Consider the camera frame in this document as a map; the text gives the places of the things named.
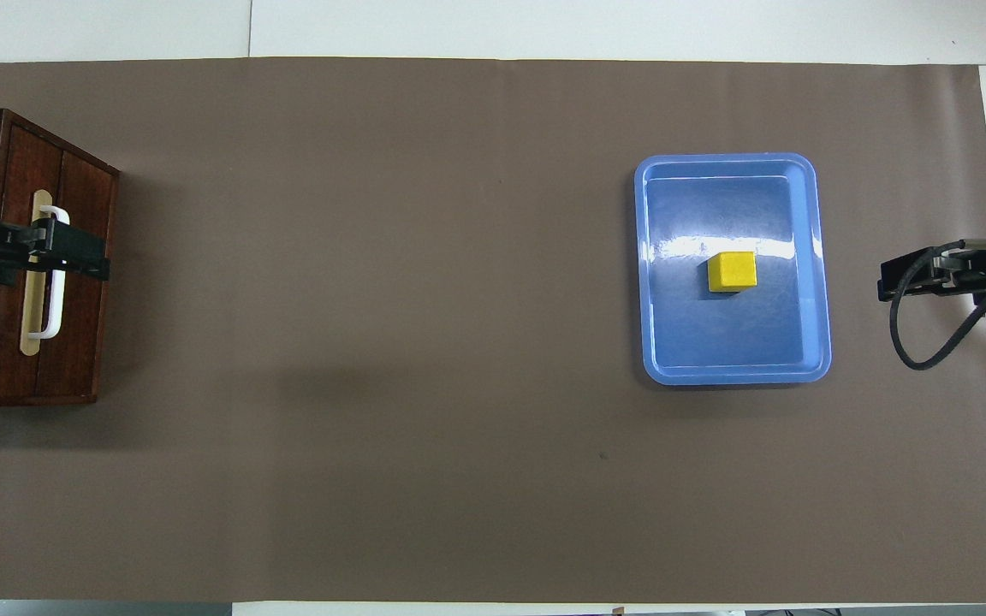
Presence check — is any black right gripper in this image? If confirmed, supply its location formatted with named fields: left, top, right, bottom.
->
left=877, top=238, right=986, bottom=303

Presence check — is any white drawer handle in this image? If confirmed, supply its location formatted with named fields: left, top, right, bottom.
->
left=28, top=205, right=72, bottom=341

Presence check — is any wooden drawer light interior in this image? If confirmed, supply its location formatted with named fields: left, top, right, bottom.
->
left=0, top=120, right=120, bottom=403

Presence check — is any yellow cube block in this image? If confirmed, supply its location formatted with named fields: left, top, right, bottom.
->
left=708, top=252, right=757, bottom=293

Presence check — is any blue plastic tray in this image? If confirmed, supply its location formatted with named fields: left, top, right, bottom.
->
left=634, top=153, right=833, bottom=387

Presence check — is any brown table mat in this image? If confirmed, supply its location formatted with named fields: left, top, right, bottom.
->
left=0, top=56, right=986, bottom=604

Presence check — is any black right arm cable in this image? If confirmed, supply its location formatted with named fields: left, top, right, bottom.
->
left=888, top=255, right=986, bottom=371

